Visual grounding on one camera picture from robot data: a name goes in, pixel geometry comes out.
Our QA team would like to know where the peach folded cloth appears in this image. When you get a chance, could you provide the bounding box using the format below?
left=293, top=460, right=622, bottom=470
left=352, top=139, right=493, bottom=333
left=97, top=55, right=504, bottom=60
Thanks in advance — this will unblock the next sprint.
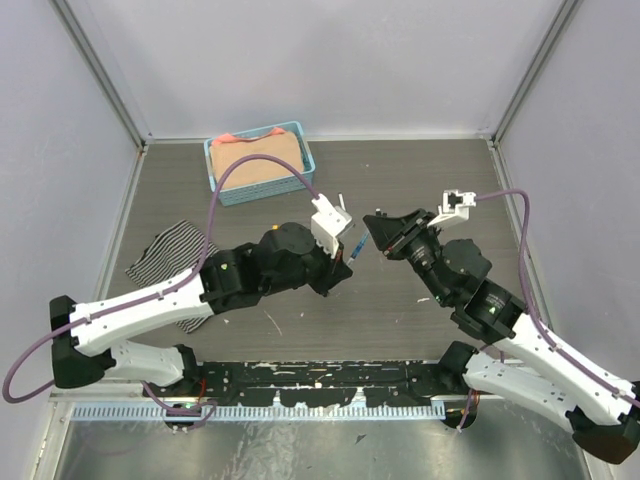
left=208, top=127, right=305, bottom=190

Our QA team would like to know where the cyan gel pen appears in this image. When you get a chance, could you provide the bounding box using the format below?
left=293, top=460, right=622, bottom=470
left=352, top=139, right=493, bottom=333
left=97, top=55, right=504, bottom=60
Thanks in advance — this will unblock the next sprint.
left=346, top=230, right=370, bottom=266

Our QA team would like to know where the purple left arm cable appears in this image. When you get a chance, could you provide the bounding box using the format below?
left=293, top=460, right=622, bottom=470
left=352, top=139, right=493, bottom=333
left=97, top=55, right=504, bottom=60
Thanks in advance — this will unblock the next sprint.
left=2, top=155, right=321, bottom=430

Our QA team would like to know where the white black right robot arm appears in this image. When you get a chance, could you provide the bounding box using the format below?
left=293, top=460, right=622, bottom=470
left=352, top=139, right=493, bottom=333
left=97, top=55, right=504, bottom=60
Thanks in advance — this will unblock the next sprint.
left=363, top=209, right=639, bottom=465

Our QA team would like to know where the blue plastic basket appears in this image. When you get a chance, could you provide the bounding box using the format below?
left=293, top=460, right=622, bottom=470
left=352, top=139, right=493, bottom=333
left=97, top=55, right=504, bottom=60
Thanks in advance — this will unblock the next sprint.
left=203, top=121, right=316, bottom=206

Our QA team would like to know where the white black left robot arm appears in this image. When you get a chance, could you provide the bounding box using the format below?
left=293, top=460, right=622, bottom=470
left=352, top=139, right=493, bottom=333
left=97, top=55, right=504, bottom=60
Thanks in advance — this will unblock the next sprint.
left=49, top=222, right=353, bottom=397

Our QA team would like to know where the slotted cable duct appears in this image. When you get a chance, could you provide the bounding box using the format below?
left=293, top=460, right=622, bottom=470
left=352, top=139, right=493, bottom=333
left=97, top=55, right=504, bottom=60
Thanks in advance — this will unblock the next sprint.
left=71, top=401, right=446, bottom=422

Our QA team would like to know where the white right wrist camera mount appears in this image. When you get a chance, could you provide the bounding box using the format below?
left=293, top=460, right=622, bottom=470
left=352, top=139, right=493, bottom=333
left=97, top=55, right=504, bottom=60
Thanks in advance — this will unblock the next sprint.
left=428, top=189, right=476, bottom=229

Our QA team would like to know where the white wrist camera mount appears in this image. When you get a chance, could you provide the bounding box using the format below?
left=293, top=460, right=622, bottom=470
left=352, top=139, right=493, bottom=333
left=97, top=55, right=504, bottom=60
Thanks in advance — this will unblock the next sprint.
left=310, top=194, right=354, bottom=259
left=428, top=189, right=476, bottom=229

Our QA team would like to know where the black white striped cloth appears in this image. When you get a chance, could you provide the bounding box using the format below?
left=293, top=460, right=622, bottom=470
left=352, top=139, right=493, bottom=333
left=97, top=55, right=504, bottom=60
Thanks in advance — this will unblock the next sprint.
left=124, top=219, right=221, bottom=335

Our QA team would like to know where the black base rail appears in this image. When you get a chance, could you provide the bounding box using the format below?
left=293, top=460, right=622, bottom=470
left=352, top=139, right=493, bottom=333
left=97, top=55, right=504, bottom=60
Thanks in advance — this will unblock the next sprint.
left=150, top=360, right=468, bottom=408

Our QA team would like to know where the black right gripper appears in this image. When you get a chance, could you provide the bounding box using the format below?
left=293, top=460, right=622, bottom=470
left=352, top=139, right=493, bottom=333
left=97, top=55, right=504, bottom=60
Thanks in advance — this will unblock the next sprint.
left=359, top=209, right=448, bottom=305

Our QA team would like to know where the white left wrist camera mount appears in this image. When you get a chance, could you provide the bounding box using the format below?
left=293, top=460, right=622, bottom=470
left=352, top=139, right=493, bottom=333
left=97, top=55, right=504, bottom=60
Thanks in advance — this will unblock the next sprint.
left=310, top=194, right=354, bottom=259

